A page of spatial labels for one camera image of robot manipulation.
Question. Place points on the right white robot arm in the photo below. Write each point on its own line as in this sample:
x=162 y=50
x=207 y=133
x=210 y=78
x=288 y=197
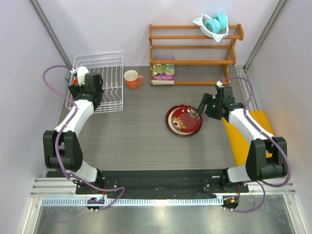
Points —
x=267 y=155

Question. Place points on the red floral small plate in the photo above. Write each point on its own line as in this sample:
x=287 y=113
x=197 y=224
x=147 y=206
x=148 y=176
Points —
x=186 y=119

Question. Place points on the white wire dish rack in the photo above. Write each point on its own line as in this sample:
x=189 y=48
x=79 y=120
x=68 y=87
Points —
x=110 y=66

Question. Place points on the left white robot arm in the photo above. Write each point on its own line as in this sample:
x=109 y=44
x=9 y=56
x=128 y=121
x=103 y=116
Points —
x=62 y=145

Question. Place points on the wooden shelf rack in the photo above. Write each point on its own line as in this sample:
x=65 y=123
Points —
x=229 y=59

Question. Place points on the yellow board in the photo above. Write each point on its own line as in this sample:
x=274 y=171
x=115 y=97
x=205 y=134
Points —
x=239 y=146

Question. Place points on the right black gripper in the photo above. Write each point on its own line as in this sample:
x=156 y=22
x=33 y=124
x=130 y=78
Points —
x=208 y=100

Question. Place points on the teal headphones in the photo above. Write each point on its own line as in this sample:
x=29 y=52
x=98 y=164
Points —
x=217 y=24

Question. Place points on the orange plate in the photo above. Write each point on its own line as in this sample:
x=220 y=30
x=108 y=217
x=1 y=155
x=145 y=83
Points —
x=76 y=80

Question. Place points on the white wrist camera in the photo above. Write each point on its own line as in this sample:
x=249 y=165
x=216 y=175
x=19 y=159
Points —
x=217 y=86
x=80 y=74

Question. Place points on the large red cream plate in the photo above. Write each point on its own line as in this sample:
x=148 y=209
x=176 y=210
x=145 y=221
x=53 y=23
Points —
x=182 y=132

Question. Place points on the colourful book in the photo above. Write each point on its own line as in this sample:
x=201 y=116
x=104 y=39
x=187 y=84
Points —
x=163 y=74

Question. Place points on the perforated metal rail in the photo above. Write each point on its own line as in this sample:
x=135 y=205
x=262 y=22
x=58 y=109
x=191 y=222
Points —
x=89 y=201

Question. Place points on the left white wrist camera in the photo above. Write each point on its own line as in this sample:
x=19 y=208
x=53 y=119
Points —
x=80 y=74

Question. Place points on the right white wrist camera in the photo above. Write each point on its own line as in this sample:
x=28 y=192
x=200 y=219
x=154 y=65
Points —
x=217 y=86

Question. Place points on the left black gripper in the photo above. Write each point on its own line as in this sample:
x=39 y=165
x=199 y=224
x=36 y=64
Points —
x=75 y=90

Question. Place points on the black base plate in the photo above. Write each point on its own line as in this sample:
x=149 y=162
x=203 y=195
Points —
x=168 y=184

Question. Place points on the orange mug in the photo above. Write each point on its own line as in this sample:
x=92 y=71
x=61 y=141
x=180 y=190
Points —
x=133 y=79

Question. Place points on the white cat ear bowl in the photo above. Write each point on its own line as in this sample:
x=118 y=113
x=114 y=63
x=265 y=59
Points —
x=217 y=37

